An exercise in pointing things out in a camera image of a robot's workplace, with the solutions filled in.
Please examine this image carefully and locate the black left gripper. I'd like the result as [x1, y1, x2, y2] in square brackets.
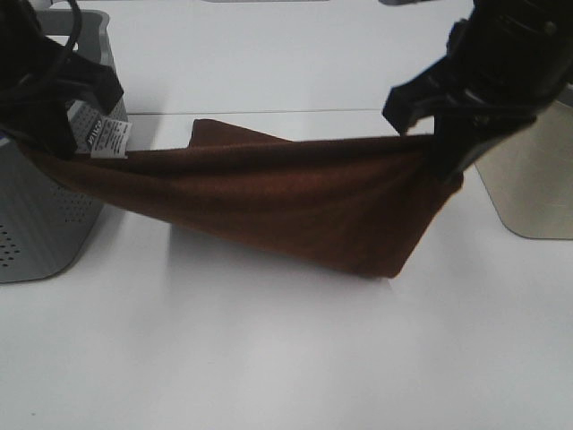
[1, 36, 124, 157]

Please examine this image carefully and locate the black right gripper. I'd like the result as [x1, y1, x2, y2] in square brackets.
[381, 67, 552, 181]

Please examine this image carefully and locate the brown microfibre towel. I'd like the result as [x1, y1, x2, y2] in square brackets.
[21, 119, 464, 278]

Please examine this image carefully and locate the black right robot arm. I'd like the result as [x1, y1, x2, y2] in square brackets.
[382, 1, 572, 179]

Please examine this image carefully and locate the beige bin with grey rim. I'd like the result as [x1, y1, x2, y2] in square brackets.
[476, 84, 572, 240]

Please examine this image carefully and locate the grey perforated laundry basket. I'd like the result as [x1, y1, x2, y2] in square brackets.
[0, 9, 132, 285]

